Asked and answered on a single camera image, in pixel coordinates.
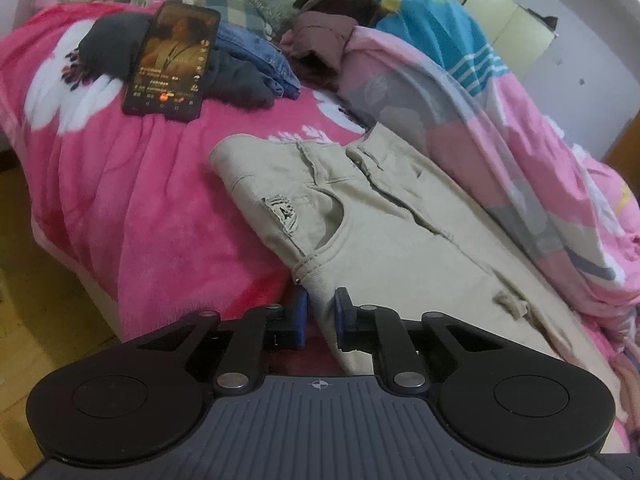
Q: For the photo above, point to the pink and teal floral duvet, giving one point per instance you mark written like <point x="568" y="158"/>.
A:
<point x="450" y="125"/>

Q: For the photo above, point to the dark grey cloth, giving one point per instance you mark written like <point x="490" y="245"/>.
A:
<point x="110" y="45"/>

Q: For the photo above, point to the cream wardrobe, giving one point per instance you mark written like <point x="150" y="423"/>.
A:
<point x="500" y="15"/>

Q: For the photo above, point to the blue jeans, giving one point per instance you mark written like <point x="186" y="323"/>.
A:
<point x="250" y="45"/>

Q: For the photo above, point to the plaid pillow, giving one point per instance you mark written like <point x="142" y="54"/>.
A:
<point x="220" y="0"/>

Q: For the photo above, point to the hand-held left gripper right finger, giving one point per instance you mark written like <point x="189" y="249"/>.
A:
<point x="342" y="316"/>

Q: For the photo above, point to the green leaf-pattern pillow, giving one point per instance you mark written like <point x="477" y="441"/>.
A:
<point x="265" y="0"/>

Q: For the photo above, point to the brown jacket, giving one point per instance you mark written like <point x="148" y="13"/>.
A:
<point x="320" y="30"/>

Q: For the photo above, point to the beige pants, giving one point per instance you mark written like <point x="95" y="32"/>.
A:
<point x="400" y="240"/>

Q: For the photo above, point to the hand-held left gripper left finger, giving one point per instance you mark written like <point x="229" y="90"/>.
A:
<point x="300" y="315"/>

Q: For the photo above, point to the pink floral fleece blanket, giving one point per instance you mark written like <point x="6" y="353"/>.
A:
<point x="125" y="185"/>

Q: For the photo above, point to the dark object atop wardrobe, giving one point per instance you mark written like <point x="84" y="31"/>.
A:
<point x="549" y="21"/>

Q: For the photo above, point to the black smartphone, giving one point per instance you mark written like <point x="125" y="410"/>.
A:
<point x="170" y="60"/>

